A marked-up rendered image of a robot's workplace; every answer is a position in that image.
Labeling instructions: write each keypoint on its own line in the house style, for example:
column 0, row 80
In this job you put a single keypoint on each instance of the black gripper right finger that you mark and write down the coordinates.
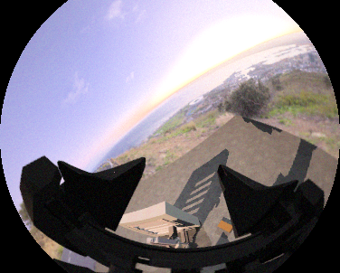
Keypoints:
column 248, row 201

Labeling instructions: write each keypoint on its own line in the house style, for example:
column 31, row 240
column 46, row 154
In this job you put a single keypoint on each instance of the orange-brown box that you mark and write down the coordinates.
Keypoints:
column 225, row 226

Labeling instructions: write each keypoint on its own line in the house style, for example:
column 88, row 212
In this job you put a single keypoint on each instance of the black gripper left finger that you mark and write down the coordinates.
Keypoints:
column 108, row 191

